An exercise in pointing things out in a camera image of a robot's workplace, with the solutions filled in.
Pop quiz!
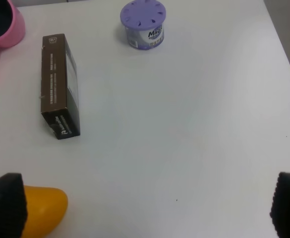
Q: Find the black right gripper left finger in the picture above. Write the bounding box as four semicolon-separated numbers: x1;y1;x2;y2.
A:
0;173;28;238

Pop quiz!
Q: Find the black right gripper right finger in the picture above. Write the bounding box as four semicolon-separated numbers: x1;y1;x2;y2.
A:
270;172;290;238

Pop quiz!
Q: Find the yellow mango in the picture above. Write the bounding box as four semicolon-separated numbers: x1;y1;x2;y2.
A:
22;185;68;238

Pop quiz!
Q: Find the brown coffee box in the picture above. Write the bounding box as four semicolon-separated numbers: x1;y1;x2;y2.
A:
41;34;80;140

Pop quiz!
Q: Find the purple air freshener can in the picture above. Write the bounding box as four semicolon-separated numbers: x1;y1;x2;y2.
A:
120;0;166;50

